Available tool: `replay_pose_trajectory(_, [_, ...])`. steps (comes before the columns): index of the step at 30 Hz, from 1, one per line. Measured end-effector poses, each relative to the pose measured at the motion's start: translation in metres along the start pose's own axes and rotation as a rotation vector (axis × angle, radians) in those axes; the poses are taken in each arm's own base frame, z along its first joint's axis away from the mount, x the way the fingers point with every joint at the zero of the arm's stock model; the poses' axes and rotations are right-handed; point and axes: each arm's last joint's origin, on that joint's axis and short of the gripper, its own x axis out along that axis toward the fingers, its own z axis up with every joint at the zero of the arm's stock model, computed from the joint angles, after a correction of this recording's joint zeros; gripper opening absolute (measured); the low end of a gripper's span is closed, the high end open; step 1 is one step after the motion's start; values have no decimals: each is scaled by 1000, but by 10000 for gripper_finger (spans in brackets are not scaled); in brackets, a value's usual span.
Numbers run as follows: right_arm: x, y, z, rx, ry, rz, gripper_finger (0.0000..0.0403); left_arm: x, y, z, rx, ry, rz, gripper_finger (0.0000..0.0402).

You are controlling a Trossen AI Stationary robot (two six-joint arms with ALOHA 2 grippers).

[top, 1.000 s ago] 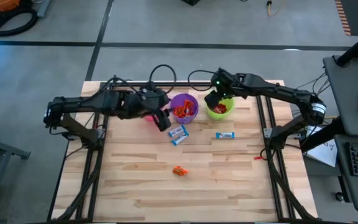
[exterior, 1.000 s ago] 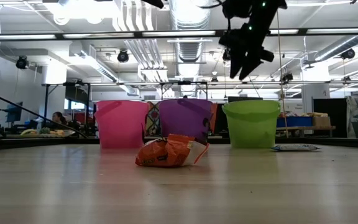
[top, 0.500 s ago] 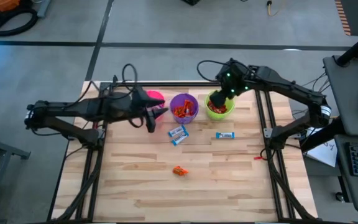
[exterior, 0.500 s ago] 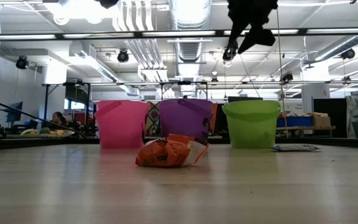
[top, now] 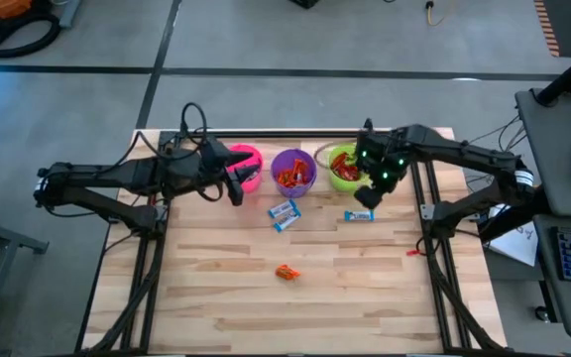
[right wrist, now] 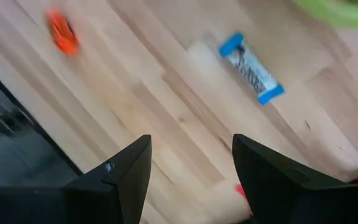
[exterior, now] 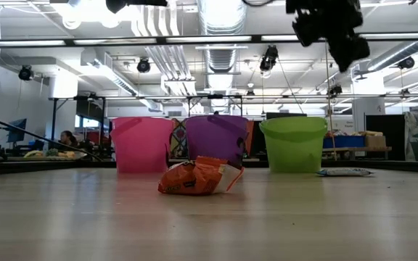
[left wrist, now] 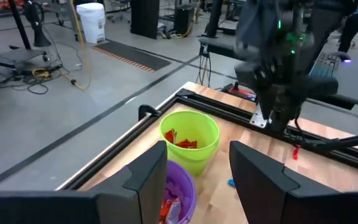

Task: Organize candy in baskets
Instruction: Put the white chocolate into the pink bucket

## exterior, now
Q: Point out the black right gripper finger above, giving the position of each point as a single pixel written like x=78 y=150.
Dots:
x=361 y=47
x=343 y=54

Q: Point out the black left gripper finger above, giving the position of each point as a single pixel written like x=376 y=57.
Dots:
x=147 y=3

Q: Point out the blue white candy bar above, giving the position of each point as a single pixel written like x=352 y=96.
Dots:
x=345 y=172

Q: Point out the orange candy packet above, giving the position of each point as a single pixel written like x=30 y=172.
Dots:
x=194 y=179

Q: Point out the white LED light bar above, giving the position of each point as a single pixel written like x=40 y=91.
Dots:
x=401 y=35
x=209 y=38
x=278 y=37
x=24 y=42
x=114 y=41

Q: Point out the black partition board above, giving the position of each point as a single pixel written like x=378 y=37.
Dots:
x=385 y=127

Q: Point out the blue storage bin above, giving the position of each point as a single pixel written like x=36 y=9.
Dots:
x=343 y=141

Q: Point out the cardboard box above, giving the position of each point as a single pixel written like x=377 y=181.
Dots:
x=375 y=141

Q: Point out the gray workbench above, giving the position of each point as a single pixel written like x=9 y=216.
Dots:
x=357 y=149

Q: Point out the green plastic bucket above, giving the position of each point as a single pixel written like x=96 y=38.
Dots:
x=294 y=148

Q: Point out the orange panel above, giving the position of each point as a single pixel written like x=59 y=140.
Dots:
x=249 y=136

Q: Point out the colourful patterned panel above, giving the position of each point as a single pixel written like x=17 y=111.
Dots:
x=178 y=139

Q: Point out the pink plastic bucket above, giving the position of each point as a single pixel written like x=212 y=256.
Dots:
x=142 y=145

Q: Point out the person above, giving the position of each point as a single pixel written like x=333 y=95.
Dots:
x=67 y=139

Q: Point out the purple plastic bucket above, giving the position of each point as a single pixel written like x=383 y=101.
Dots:
x=212 y=139

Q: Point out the black computer monitor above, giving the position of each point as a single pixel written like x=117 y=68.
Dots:
x=16 y=129

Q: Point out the green toy vegetable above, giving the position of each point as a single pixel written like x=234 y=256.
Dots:
x=52 y=152

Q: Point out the silver ventilation duct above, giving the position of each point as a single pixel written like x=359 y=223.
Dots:
x=394 y=58
x=221 y=18

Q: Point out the black ceiling-mounted camera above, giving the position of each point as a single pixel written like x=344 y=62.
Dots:
x=336 y=90
x=269 y=58
x=250 y=93
x=143 y=65
x=406 y=62
x=25 y=72

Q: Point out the black aluminium rig frame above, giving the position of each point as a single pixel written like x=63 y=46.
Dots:
x=256 y=37

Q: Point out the white rectangular air duct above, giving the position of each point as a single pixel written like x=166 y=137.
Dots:
x=111 y=76

